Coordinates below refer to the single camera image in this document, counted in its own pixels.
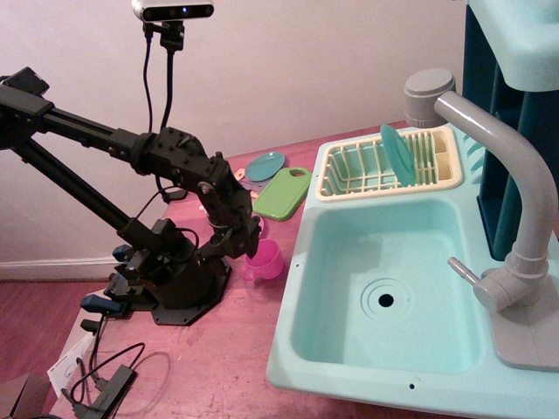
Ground teal toy sink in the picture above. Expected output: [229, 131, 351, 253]
[266, 125, 558, 418]

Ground cardboard box corner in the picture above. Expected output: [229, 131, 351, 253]
[1, 374, 50, 418]

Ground teal plate in rack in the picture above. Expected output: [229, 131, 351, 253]
[380, 125, 416, 187]

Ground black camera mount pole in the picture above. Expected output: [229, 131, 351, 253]
[160, 21, 184, 129]

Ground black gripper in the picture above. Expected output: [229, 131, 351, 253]
[197, 153, 261, 262]

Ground dark teal kitchen cabinet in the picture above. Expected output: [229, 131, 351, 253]
[462, 1, 558, 262]

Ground pink plastic plate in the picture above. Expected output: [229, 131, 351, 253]
[259, 217, 266, 235]

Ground white paper sheet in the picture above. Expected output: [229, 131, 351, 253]
[46, 312, 101, 398]

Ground black camera cable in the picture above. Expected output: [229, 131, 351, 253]
[141, 20, 155, 134]

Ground grey toy faucet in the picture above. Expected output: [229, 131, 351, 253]
[404, 68, 558, 371]

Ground cream dish rack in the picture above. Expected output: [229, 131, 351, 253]
[314, 127, 463, 203]

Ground pink plastic cup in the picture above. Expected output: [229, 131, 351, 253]
[240, 239, 285, 281]

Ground silver depth camera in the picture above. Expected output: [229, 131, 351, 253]
[131, 0, 214, 23]

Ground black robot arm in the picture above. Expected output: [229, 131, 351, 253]
[1, 68, 261, 326]

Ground teal plate on table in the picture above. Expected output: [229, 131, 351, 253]
[245, 151, 286, 182]

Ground black usb hub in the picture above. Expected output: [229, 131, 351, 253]
[73, 365, 137, 419]

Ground green cutting board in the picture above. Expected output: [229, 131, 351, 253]
[253, 168, 312, 222]

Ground blue table clamp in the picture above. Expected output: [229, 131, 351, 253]
[80, 294, 125, 314]

